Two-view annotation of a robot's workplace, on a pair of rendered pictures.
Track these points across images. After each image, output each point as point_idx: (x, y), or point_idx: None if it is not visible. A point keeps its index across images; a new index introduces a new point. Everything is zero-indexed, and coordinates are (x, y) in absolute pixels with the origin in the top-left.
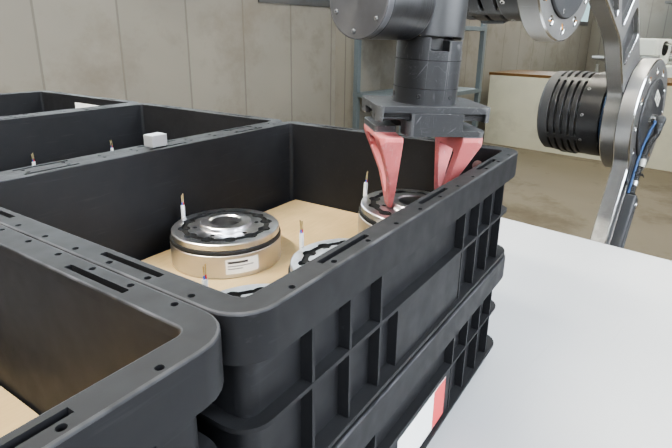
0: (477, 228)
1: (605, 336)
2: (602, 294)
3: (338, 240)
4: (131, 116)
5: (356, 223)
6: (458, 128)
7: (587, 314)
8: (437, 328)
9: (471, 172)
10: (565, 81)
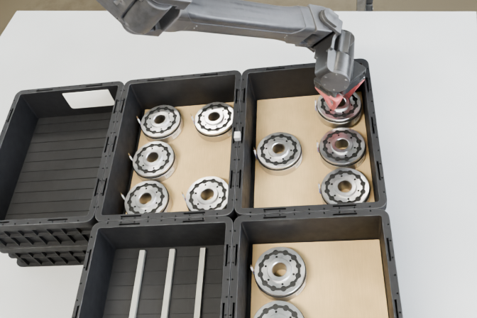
0: None
1: (399, 87)
2: (388, 58)
3: (326, 135)
4: (130, 94)
5: (302, 106)
6: (358, 81)
7: (388, 77)
8: None
9: (368, 96)
10: None
